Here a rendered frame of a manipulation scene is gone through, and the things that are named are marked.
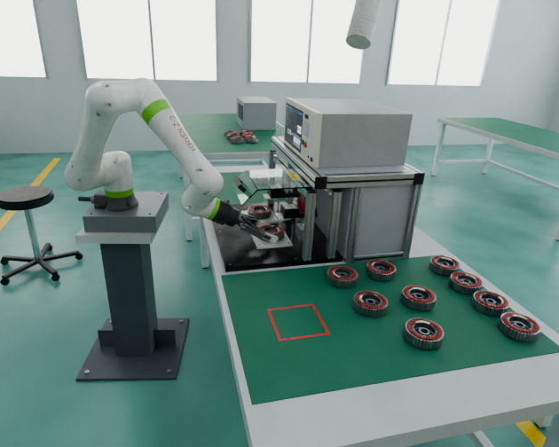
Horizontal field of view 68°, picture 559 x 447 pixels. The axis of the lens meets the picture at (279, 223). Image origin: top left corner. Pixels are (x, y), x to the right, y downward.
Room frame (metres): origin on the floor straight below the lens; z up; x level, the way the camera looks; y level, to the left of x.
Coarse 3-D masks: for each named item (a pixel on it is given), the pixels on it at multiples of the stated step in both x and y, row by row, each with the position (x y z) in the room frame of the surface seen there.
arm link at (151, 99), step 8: (128, 80) 1.58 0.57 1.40; (136, 80) 1.59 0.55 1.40; (144, 80) 1.61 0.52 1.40; (136, 88) 1.56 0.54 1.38; (144, 88) 1.58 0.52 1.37; (152, 88) 1.60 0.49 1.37; (144, 96) 1.57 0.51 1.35; (152, 96) 1.57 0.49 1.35; (160, 96) 1.59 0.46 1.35; (144, 104) 1.56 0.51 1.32; (152, 104) 1.55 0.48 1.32; (160, 104) 1.56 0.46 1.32; (168, 104) 1.59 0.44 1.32; (144, 112) 1.55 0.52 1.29; (152, 112) 1.54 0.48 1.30; (144, 120) 1.57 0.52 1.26
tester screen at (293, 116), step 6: (288, 108) 1.89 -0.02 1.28; (288, 114) 1.89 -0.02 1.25; (294, 114) 1.81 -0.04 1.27; (300, 114) 1.73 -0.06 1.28; (288, 120) 1.89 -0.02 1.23; (294, 120) 1.81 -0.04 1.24; (300, 120) 1.72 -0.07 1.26; (288, 126) 1.88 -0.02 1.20; (300, 126) 1.72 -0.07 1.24; (294, 132) 1.80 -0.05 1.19; (300, 144) 1.70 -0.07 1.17
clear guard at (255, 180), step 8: (240, 176) 1.61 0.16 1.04; (248, 176) 1.55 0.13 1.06; (256, 176) 1.55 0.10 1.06; (264, 176) 1.55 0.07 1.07; (272, 176) 1.56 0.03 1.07; (280, 176) 1.56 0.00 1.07; (288, 176) 1.57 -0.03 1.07; (232, 184) 1.60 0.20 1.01; (248, 184) 1.49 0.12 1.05; (256, 184) 1.45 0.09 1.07; (264, 184) 1.46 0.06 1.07; (272, 184) 1.46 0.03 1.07; (280, 184) 1.46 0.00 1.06; (288, 184) 1.47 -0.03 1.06; (296, 184) 1.47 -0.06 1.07; (304, 184) 1.48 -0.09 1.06; (240, 192) 1.48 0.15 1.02; (248, 192) 1.43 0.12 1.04; (240, 200) 1.42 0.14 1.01
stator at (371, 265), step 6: (366, 264) 1.40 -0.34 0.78; (372, 264) 1.39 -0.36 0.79; (378, 264) 1.41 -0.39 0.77; (384, 264) 1.41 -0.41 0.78; (390, 264) 1.40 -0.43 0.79; (366, 270) 1.37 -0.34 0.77; (372, 270) 1.35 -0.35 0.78; (378, 270) 1.37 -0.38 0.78; (384, 270) 1.37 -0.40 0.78; (390, 270) 1.36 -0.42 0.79; (396, 270) 1.36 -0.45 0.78; (372, 276) 1.34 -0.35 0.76; (378, 276) 1.33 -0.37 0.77; (384, 276) 1.33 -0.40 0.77; (390, 276) 1.33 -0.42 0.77
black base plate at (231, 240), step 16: (240, 208) 1.94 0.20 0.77; (272, 208) 1.96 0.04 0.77; (224, 224) 1.74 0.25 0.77; (272, 224) 1.76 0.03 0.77; (288, 224) 1.77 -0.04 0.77; (224, 240) 1.57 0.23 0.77; (240, 240) 1.58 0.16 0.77; (320, 240) 1.61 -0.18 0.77; (224, 256) 1.43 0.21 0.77; (240, 256) 1.44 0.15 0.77; (256, 256) 1.44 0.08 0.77; (272, 256) 1.45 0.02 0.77; (288, 256) 1.46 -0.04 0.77; (320, 256) 1.47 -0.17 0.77; (336, 256) 1.47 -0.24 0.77
